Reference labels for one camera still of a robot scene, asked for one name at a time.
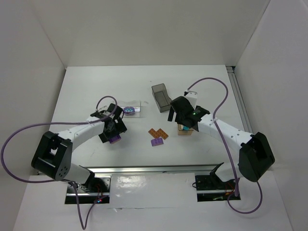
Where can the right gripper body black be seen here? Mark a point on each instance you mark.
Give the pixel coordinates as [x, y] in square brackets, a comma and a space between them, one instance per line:
[184, 123]

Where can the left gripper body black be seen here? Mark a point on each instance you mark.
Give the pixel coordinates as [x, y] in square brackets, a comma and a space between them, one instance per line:
[111, 134]

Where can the purple lego brick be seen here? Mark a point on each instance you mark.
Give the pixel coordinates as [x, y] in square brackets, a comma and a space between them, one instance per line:
[115, 139]

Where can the purple rounded printed lego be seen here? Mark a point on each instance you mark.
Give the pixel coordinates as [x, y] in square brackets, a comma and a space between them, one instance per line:
[128, 110]

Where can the light purple curved lego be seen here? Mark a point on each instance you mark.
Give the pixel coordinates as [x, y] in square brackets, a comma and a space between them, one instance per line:
[157, 141]

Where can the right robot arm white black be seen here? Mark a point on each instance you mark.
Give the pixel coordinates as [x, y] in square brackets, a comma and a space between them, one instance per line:
[255, 156]

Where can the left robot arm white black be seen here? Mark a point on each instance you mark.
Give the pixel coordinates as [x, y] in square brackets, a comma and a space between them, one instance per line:
[53, 156]

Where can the amber plastic container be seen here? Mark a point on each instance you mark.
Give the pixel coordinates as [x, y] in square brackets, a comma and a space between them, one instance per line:
[184, 133]

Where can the dark grey plastic container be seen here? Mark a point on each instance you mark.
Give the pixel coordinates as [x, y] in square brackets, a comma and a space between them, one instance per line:
[161, 97]

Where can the orange flat lego plate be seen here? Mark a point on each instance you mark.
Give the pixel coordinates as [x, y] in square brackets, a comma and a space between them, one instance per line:
[158, 134]

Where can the clear plastic container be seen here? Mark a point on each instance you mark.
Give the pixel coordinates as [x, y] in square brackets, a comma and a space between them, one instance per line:
[136, 104]

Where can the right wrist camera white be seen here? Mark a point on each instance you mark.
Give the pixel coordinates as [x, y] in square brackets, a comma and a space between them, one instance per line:
[191, 96]

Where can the aluminium rail front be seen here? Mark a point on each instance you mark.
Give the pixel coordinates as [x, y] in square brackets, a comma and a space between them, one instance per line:
[141, 169]

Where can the aluminium rail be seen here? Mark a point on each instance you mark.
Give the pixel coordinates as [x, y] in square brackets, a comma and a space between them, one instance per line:
[141, 169]
[239, 98]

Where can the aluminium rail right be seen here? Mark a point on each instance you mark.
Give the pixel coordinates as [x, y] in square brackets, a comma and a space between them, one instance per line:
[239, 98]

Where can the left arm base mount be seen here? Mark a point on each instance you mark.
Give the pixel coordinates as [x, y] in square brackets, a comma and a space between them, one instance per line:
[99, 190]

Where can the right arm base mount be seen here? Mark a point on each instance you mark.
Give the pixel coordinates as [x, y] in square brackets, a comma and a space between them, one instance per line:
[207, 191]

